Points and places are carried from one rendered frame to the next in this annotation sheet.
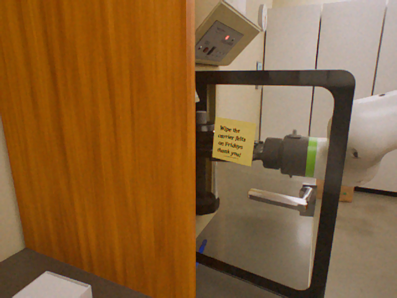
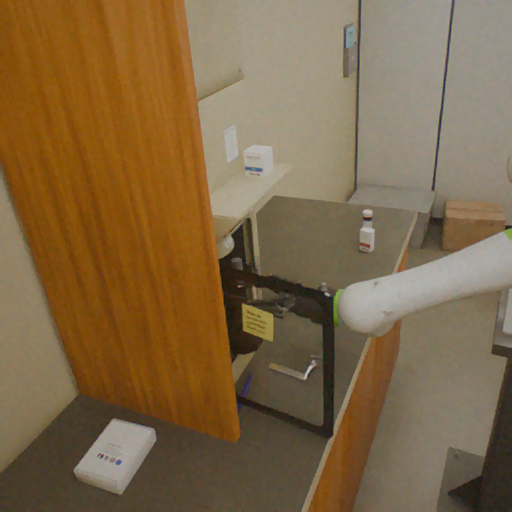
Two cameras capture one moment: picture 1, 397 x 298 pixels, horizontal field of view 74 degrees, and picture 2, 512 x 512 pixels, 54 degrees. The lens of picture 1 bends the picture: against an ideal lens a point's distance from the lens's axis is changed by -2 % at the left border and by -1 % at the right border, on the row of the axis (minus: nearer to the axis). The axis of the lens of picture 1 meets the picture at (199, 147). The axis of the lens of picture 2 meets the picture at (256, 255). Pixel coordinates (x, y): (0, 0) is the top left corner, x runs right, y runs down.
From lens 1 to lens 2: 70 cm
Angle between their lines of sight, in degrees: 15
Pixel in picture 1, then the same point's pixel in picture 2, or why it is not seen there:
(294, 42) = not seen: outside the picture
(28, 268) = (91, 414)
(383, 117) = (368, 309)
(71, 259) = (128, 404)
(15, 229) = (67, 378)
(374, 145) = (363, 328)
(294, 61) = (414, 16)
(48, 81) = (94, 272)
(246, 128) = (266, 316)
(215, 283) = (257, 418)
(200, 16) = (221, 229)
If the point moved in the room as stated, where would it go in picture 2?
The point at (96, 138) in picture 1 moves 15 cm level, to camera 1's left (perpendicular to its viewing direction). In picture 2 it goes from (144, 320) to (79, 324)
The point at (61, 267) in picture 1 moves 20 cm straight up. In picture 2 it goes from (121, 411) to (104, 354)
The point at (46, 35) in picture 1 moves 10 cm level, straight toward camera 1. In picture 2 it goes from (88, 239) to (99, 258)
